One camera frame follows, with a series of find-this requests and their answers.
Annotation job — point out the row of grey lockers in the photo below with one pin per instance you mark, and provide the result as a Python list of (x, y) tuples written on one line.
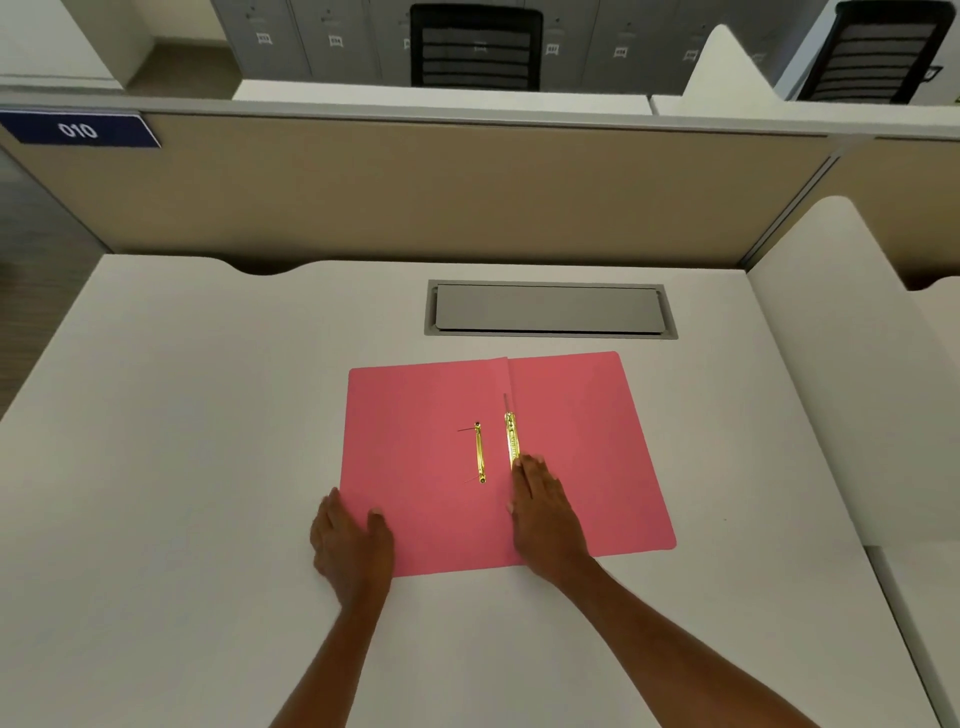
[(330, 37)]

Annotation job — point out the person's left thumb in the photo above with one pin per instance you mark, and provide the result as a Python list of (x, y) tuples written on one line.
[(377, 523)]

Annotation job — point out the person's right fingers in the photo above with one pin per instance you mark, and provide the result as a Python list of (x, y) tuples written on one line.
[(534, 480)]

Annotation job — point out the person's left forearm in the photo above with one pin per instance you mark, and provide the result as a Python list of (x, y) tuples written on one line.
[(330, 667)]

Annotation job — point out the person's right forearm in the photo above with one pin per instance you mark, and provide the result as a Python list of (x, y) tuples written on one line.
[(675, 652)]

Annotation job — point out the person's left hand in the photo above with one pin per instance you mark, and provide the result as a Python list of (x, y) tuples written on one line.
[(349, 551)]

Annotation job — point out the beige desk partition panel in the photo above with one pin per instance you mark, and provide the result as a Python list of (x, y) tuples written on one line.
[(450, 195), (915, 187)]

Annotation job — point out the gold metal fastener clamp bar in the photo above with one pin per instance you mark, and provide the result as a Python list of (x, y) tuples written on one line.
[(512, 439)]

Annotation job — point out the white curved side divider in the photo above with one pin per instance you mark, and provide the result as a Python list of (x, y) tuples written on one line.
[(727, 67), (832, 360)]

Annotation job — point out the black mesh office chair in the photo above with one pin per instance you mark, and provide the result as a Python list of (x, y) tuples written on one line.
[(874, 52), (476, 46)]

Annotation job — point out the blue number sign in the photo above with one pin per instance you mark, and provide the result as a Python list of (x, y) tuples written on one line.
[(79, 130)]

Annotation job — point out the pink paper file folder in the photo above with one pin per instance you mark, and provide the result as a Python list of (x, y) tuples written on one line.
[(427, 517)]

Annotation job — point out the person's right hand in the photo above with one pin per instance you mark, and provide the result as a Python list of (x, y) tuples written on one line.
[(547, 532)]

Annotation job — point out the gold metal fastener prong strip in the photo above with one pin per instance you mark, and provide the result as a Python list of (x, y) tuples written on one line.
[(480, 454)]

